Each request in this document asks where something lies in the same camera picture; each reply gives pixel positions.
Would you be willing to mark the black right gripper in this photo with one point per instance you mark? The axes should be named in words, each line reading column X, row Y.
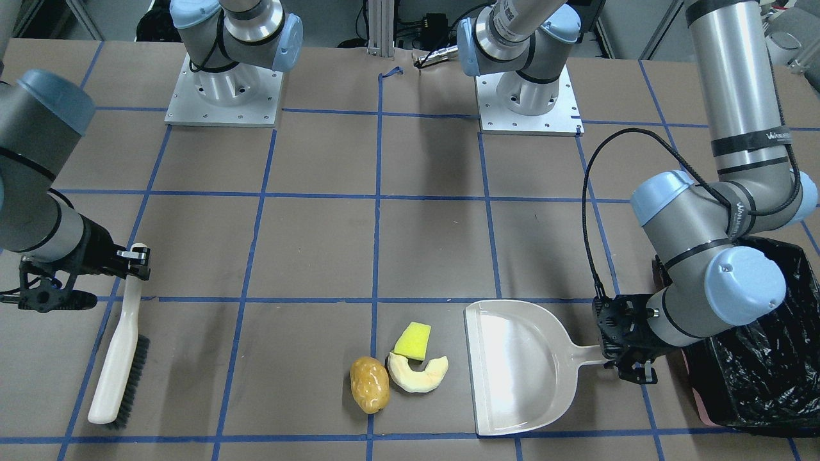
column 98, row 246

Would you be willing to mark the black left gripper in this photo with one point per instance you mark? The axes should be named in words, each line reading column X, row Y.
column 634, row 349

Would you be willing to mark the black lined trash bin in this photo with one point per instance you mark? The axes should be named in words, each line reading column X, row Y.
column 763, row 378

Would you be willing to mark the white hand brush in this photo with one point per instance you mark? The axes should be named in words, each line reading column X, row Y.
column 126, row 356

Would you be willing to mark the yellow sponge wedge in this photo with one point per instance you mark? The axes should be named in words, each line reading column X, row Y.
column 413, row 342

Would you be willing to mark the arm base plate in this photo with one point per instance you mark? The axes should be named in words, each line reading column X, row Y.
column 246, row 96
column 510, row 105

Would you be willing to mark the beige plastic dustpan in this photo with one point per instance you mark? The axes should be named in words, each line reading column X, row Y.
column 523, row 364

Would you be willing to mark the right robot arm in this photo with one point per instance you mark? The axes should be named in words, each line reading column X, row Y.
column 237, row 55

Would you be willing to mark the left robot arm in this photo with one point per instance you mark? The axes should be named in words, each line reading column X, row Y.
column 692, row 224

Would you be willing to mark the aluminium frame post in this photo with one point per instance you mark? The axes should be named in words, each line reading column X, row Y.
column 381, row 28

